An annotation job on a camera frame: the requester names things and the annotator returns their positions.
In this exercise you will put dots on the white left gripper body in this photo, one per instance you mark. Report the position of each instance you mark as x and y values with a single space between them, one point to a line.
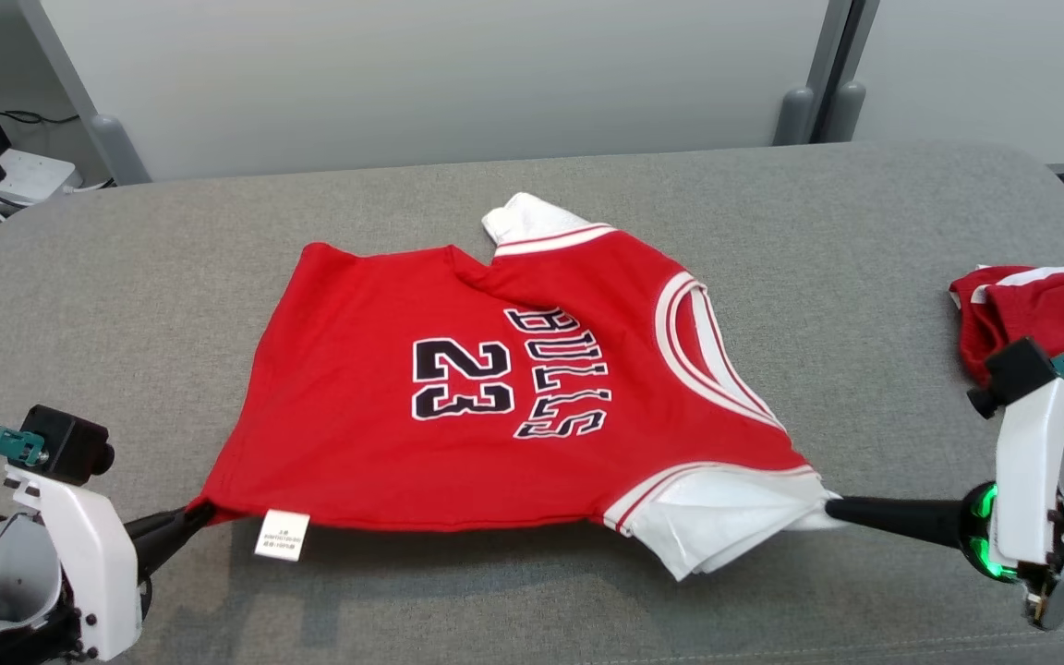
102 573

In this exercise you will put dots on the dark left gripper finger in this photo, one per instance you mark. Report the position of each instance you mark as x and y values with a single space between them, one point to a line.
151 559
163 528

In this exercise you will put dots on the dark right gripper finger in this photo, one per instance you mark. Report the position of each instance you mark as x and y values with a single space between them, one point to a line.
929 529
911 510

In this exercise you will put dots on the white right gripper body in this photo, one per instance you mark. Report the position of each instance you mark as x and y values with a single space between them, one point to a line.
1031 480

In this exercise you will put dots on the red shorts white stripe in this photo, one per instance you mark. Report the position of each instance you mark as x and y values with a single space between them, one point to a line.
1049 309

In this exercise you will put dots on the red white basketball jersey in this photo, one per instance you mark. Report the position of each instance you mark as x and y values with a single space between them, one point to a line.
356 416

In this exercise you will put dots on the large white power strip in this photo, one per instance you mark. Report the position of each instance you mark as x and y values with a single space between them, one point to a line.
33 174

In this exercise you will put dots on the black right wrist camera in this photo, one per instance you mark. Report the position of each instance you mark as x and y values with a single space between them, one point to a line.
1017 374

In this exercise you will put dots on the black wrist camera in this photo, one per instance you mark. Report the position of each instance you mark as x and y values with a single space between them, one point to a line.
1017 374
66 443

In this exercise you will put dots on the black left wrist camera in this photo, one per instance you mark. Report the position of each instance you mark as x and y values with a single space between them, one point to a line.
66 443

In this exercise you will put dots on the teal left camera connector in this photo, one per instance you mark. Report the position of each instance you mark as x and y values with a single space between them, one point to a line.
6 443

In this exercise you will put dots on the grey slanted partition post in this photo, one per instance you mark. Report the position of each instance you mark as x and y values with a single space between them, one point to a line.
112 148

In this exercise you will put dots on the dark grey partition post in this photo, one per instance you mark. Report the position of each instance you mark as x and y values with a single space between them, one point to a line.
849 111

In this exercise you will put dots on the light grey partition post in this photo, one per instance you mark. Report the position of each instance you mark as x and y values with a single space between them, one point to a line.
795 115

